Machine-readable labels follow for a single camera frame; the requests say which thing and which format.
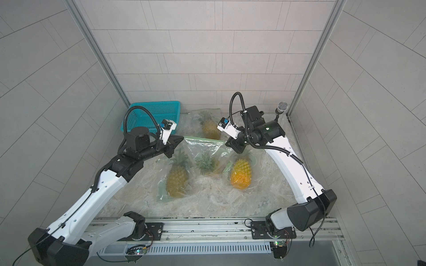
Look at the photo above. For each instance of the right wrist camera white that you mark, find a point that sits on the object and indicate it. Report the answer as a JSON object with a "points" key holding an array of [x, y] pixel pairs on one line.
{"points": [[227, 127]]}

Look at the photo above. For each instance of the right pineapple in bag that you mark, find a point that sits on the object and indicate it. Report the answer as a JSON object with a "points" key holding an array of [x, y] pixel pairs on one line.
{"points": [[241, 172]]}

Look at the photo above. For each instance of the left pineapple in bag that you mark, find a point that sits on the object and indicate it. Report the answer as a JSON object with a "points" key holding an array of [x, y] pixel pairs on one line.
{"points": [[178, 176]]}

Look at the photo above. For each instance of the pineapple in bag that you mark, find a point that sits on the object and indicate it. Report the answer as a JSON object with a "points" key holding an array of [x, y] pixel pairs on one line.
{"points": [[241, 172], [178, 176], [208, 126]]}

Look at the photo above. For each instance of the pineapple yellow orange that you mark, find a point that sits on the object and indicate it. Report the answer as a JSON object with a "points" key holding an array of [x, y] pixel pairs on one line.
{"points": [[207, 163]]}

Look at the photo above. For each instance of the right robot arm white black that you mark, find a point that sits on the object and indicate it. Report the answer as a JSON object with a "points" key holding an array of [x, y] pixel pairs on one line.
{"points": [[313, 204]]}

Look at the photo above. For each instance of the clear zip-top bag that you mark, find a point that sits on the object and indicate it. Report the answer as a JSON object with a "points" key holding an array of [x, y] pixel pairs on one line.
{"points": [[196, 145], [190, 125], [162, 195], [228, 166]]}

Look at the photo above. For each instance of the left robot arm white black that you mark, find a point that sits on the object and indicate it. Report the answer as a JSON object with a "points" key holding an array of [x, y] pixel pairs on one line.
{"points": [[66, 242]]}

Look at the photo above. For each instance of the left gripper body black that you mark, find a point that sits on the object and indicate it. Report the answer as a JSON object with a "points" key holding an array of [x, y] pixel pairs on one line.
{"points": [[151, 152]]}

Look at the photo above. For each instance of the back pineapple in bag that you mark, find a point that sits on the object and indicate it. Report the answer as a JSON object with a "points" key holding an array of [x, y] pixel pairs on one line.
{"points": [[208, 126]]}

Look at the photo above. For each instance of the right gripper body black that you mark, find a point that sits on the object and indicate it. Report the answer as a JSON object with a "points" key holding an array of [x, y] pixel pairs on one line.
{"points": [[247, 137]]}

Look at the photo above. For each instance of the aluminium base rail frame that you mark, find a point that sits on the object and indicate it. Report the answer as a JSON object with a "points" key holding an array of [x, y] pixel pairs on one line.
{"points": [[194, 236]]}

